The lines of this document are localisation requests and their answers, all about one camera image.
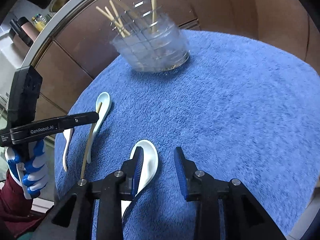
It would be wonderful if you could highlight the white ceramic spoon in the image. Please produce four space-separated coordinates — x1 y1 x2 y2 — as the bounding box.
121 139 160 221

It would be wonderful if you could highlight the wooden chopstick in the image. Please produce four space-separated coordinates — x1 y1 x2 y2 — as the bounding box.
80 101 103 180

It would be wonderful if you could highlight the light blue ceramic spoon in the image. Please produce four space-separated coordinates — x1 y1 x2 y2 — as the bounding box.
87 92 112 164

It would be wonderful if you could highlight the dark red sleeve forearm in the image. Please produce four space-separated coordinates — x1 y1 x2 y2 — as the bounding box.
1 170 46 239

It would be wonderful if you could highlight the blue white gloved left hand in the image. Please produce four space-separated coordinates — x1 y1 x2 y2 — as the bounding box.
5 140 49 199

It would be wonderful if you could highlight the white refrigerator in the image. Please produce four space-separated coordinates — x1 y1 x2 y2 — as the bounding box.
0 32 26 106

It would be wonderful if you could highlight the blue towel mat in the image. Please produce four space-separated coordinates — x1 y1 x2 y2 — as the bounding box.
69 30 319 239

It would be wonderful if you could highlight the yellow oil bottle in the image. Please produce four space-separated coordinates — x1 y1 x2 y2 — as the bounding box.
31 14 51 32

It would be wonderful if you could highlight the clear plastic utensil holder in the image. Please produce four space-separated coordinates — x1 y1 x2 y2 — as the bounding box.
111 0 190 73

